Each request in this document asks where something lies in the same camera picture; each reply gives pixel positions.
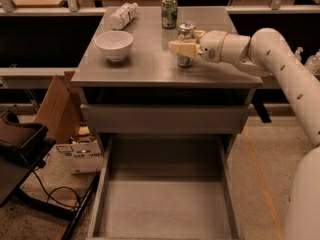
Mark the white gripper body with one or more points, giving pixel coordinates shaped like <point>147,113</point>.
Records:
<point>212,46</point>

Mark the silver redbull can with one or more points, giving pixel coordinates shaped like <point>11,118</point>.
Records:
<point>185,32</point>

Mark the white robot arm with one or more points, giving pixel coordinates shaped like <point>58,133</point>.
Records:
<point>265,53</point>

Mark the green soda can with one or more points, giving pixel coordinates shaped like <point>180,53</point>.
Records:
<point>169,11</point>

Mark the grey drawer cabinet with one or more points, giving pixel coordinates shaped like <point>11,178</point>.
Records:
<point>150,76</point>

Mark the closed grey top drawer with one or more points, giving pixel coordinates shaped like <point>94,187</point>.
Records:
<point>165,119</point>

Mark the open grey middle drawer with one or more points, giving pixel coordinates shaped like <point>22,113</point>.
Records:
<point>155,187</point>

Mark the white ceramic bowl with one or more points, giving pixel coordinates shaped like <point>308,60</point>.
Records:
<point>114,45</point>

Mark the clear plastic water bottle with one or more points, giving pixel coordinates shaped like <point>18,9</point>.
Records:
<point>122,16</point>

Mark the brown cardboard box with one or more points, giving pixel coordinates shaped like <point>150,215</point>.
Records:
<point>60,110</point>

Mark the white printed cardboard box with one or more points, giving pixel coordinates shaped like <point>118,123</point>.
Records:
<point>85,157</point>

